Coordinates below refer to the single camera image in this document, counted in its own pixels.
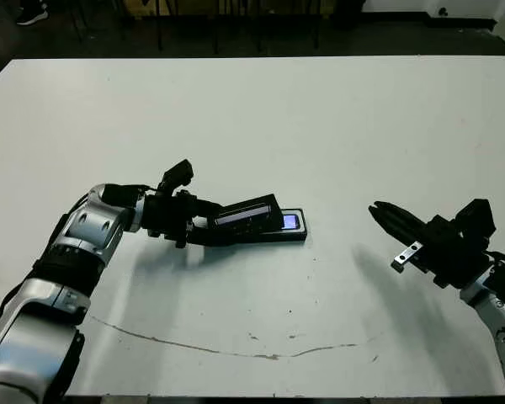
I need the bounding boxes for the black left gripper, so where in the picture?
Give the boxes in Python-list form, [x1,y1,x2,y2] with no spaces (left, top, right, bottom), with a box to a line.
[142,191,241,249]

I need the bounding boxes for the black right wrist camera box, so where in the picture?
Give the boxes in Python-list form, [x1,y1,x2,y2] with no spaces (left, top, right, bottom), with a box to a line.
[454,198,497,249]

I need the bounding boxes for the black box base white insert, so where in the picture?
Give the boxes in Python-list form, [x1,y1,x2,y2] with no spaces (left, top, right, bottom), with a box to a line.
[235,208,311,245]

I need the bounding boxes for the black sneaker white sole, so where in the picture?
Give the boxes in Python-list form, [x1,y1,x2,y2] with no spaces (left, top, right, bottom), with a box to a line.
[15,0,50,26]

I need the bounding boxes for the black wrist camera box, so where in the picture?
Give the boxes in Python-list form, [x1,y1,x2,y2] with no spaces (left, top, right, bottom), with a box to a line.
[454,198,497,249]
[158,158,194,193]

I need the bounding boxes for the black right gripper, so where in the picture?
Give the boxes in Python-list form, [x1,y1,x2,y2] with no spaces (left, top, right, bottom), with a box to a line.
[369,202,489,290]

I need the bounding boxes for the black mesh office chair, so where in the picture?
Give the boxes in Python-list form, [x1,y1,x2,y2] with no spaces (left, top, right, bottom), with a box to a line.
[155,0,220,55]

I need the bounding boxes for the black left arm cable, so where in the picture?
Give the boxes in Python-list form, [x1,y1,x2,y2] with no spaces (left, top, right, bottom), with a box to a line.
[0,181,165,325]

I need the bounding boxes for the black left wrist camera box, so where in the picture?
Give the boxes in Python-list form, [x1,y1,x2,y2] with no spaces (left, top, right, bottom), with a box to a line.
[158,158,194,193]

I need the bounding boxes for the black rectangular box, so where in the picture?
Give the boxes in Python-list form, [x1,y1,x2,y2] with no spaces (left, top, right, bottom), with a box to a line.
[212,194,284,235]

